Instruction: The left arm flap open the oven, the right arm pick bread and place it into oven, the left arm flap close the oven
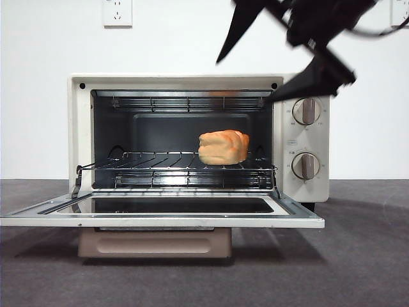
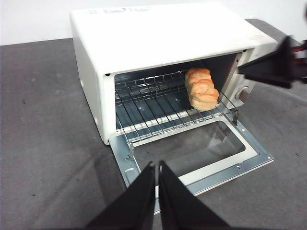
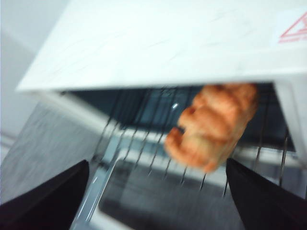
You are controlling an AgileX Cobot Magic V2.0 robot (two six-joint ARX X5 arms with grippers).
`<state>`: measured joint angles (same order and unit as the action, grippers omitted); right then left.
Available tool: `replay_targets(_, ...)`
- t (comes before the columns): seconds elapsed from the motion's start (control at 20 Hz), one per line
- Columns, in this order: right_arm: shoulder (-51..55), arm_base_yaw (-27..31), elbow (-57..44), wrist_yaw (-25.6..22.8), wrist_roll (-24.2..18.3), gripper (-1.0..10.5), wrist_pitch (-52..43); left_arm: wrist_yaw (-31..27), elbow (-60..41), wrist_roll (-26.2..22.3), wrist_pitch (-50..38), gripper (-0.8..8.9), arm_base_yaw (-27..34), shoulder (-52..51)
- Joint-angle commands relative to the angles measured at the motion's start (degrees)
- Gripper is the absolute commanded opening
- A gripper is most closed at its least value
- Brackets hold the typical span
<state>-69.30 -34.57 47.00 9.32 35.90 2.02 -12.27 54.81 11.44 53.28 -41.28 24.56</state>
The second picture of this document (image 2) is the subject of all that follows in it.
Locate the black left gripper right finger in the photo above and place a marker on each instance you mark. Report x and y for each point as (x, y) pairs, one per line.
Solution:
(177, 206)

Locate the beige oven knob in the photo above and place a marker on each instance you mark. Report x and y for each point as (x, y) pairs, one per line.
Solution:
(242, 93)

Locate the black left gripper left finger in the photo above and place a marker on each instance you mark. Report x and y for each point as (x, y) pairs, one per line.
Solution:
(134, 206)

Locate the golden bread loaf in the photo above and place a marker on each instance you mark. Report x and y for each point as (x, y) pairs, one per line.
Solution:
(201, 91)

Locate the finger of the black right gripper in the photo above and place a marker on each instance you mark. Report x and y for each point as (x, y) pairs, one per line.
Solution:
(275, 62)
(280, 82)

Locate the cream white toaster oven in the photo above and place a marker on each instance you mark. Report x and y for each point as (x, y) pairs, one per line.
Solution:
(156, 38)

